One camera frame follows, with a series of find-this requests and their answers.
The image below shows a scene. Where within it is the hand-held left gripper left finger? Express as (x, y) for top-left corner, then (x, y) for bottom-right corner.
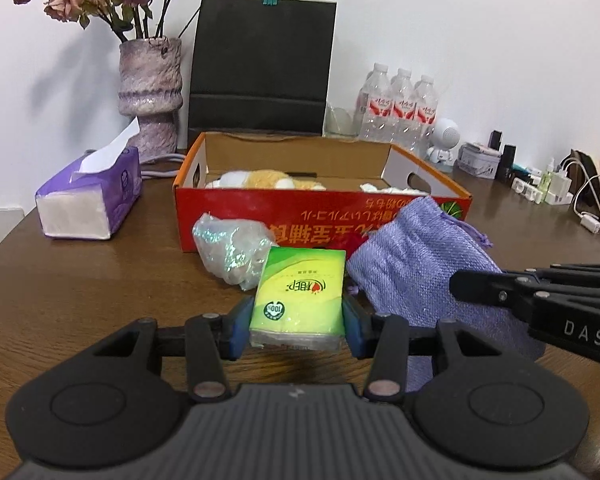
(80, 296), (255, 403)

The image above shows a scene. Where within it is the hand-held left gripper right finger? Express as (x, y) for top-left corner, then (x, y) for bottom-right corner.
(342, 294), (523, 403)

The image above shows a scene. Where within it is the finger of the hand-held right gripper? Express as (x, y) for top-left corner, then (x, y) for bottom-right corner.
(550, 262), (600, 276)
(449, 269), (600, 321)

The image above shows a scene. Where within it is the green tissue pack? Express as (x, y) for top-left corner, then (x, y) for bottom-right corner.
(248, 246), (347, 352)

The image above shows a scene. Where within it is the purple burlap drawstring pouch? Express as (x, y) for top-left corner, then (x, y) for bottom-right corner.
(346, 196), (548, 393)

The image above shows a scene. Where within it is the iridescent clear plastic bag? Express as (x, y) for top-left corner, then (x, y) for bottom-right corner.
(192, 212), (280, 291)

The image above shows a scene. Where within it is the red cardboard box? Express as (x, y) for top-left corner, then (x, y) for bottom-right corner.
(172, 131), (473, 253)

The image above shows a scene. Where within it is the white tissue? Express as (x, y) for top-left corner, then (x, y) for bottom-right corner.
(360, 181), (431, 196)

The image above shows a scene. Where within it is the yellow white plush toy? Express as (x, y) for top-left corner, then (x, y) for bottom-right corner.
(205, 169), (327, 192)

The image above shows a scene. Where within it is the green spray bottle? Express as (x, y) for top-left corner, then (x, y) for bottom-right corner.
(540, 158), (556, 196)

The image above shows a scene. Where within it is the brown leather case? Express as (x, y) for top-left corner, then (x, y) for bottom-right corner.
(570, 149), (600, 206)

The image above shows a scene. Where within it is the small grey tin box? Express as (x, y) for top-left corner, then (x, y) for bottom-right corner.
(455, 141), (501, 181)

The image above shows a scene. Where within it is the tall black cosmetic tube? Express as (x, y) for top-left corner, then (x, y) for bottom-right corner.
(495, 144), (517, 184)

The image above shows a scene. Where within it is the white robot figurine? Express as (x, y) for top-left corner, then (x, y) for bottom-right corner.
(424, 118), (462, 167)

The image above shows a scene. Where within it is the clear water bottle red label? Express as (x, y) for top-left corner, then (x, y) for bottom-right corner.
(411, 74), (438, 153)
(354, 62), (392, 142)
(387, 67), (415, 146)

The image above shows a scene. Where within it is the purple tissue box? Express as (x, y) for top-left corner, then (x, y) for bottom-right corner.
(34, 120), (144, 241)

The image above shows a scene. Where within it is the clear drinking glass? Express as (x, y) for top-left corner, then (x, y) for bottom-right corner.
(324, 101), (359, 138)

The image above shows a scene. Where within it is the purple ceramic vase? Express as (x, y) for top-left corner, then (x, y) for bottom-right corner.
(117, 36), (183, 156)

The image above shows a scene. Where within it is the white labelled board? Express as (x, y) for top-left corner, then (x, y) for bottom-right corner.
(0, 207), (27, 266)

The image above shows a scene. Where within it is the black paper bag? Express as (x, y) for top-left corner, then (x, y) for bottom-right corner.
(186, 0), (338, 137)

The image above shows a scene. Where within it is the dried pink rose bouquet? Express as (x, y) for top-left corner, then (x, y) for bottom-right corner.
(11, 0), (208, 43)

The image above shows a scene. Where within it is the white charging cable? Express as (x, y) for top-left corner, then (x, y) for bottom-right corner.
(572, 172), (600, 248)

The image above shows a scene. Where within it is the purple power cable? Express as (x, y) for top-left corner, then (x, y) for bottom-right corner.
(140, 152), (187, 179)

